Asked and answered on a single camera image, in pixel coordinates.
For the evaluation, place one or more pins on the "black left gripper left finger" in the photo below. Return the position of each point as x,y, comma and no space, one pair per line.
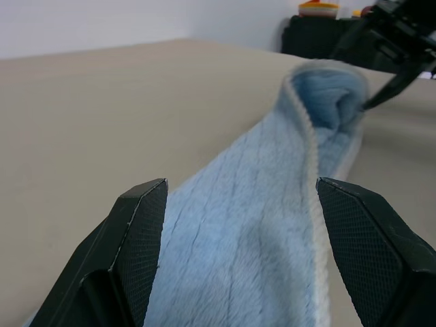
136,238

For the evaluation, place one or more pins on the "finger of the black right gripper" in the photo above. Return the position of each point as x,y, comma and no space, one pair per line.
352,38
391,89

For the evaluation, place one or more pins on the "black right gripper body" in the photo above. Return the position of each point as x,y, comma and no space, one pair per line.
403,24

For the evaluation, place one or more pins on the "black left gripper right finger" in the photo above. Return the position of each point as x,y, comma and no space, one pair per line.
371,245

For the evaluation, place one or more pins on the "light blue fluffy towel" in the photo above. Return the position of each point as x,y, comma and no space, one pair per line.
245,221

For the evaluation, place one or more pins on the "small yellow object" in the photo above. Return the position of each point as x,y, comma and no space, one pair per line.
356,13

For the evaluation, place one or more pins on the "small red object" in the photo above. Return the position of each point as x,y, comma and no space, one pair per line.
366,11

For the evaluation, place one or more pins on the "stack of colourful plastic dishes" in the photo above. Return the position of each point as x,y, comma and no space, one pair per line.
318,10

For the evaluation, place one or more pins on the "black plastic case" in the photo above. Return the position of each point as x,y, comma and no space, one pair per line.
306,37

